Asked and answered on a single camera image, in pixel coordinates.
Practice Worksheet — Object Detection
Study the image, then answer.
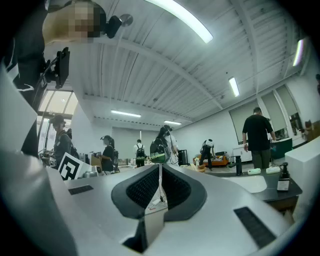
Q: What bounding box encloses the wooden coffee table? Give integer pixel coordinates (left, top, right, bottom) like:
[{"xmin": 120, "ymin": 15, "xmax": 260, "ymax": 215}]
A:
[{"xmin": 192, "ymin": 163, "xmax": 210, "ymax": 174}]

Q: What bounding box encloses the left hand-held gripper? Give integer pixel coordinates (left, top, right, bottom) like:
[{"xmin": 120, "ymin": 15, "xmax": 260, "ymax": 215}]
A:
[{"xmin": 57, "ymin": 151, "xmax": 84, "ymax": 181}]

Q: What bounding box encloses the orange sofa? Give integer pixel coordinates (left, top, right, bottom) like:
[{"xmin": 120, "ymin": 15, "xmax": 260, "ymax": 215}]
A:
[{"xmin": 192, "ymin": 151, "xmax": 230, "ymax": 168}]

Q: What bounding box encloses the black white soap dispenser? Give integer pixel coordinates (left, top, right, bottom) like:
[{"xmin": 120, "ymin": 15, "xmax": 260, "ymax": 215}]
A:
[{"xmin": 276, "ymin": 161, "xmax": 291, "ymax": 192}]

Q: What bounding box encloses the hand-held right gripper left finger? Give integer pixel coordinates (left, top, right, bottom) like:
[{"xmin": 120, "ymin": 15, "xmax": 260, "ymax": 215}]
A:
[{"xmin": 53, "ymin": 163, "xmax": 161, "ymax": 256}]

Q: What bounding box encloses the person's black printed shirt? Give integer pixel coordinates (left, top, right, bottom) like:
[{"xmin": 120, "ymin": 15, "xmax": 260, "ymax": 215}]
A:
[{"xmin": 3, "ymin": 0, "xmax": 50, "ymax": 157}]

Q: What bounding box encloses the white sideboard cabinet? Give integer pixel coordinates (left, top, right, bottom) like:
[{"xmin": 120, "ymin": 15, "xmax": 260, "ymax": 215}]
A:
[{"xmin": 232, "ymin": 145, "xmax": 253, "ymax": 164}]

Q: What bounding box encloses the black head-worn camera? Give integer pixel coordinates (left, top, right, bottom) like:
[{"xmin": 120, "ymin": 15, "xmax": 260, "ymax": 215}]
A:
[{"xmin": 103, "ymin": 15, "xmax": 123, "ymax": 39}]

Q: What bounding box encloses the black faucet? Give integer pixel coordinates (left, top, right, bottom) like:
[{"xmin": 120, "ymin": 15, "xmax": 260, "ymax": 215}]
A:
[{"xmin": 229, "ymin": 154, "xmax": 243, "ymax": 176}]

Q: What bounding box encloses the black green dome backpack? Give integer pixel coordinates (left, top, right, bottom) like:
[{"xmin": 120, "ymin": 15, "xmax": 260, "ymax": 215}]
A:
[{"xmin": 149, "ymin": 137, "xmax": 167, "ymax": 163}]

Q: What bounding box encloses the person's head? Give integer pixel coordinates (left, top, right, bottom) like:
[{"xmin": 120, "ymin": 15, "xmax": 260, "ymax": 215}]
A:
[{"xmin": 42, "ymin": 0, "xmax": 107, "ymax": 46}]

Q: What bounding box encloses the white sink basin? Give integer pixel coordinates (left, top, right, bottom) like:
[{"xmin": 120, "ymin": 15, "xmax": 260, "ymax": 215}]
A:
[{"xmin": 221, "ymin": 175, "xmax": 268, "ymax": 194}]

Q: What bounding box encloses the dark green tub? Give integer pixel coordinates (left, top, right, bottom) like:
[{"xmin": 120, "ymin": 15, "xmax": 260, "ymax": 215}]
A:
[{"xmin": 269, "ymin": 138, "xmax": 293, "ymax": 160}]

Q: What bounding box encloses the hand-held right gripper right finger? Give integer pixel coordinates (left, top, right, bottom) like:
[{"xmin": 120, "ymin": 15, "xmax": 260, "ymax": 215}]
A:
[{"xmin": 147, "ymin": 163, "xmax": 298, "ymax": 256}]

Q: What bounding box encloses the black mini fridge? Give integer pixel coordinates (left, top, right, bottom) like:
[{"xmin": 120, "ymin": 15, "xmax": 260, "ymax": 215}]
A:
[{"xmin": 177, "ymin": 149, "xmax": 189, "ymax": 166}]

